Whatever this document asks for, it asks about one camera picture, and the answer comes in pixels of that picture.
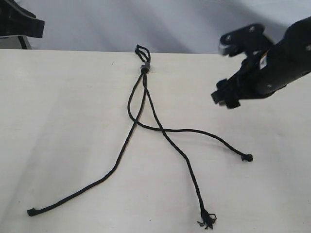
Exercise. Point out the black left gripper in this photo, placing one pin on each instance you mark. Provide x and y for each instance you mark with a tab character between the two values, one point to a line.
17	21

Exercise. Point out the white backdrop cloth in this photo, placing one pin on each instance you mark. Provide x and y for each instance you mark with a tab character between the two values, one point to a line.
172	26

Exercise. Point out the clear tape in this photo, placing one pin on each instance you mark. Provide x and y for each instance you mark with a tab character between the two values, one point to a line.
145	68

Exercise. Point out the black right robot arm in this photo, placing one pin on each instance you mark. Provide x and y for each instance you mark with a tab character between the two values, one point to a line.
296	45

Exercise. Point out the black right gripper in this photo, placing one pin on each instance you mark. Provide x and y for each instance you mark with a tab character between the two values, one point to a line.
261	74

